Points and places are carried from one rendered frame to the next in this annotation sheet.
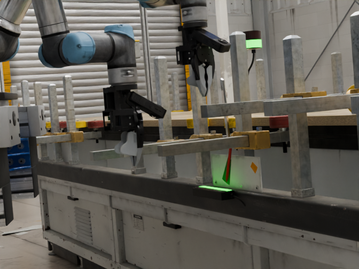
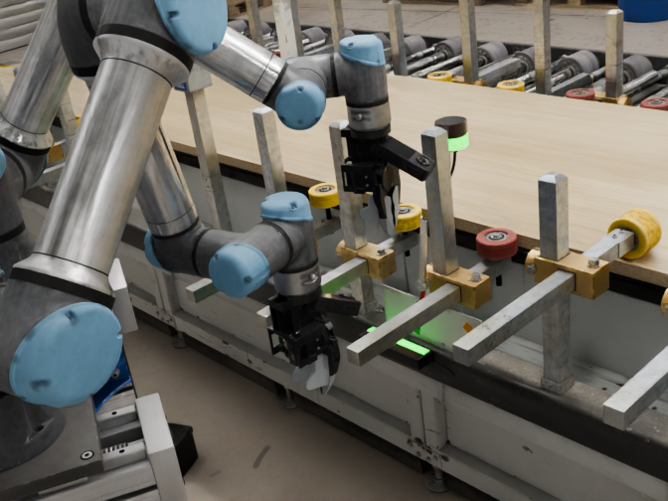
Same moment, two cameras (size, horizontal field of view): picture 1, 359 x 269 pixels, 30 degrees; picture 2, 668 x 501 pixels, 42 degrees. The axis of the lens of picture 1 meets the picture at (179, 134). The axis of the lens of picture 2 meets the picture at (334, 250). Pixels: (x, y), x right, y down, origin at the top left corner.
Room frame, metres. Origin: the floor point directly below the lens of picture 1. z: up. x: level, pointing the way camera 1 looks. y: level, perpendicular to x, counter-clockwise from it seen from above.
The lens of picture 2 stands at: (0.52, 0.32, 1.67)
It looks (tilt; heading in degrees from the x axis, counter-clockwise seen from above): 26 degrees down; 348
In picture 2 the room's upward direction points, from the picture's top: 8 degrees counter-clockwise
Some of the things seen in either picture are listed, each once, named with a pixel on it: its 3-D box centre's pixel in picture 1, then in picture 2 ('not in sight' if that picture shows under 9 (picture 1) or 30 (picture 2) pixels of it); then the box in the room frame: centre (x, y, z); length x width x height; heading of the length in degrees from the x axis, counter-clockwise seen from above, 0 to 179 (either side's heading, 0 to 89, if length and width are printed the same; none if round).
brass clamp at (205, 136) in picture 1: (205, 142); (365, 257); (2.16, -0.08, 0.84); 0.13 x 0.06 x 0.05; 28
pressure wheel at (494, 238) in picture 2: (283, 133); (497, 259); (1.97, -0.31, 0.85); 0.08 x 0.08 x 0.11
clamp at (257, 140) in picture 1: (250, 139); (456, 283); (1.94, -0.20, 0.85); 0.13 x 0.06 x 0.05; 28
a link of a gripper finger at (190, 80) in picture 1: (195, 81); (375, 215); (1.94, -0.06, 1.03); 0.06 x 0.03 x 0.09; 48
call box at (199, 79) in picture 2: (128, 50); (191, 75); (2.62, 0.17, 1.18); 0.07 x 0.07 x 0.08; 28
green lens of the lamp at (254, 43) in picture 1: (251, 44); (451, 139); (1.98, -0.23, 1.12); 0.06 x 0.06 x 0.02
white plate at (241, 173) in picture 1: (234, 172); (430, 323); (1.97, -0.15, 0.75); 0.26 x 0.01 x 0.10; 28
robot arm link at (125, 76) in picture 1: (123, 77); (297, 275); (1.73, 0.13, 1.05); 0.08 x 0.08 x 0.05
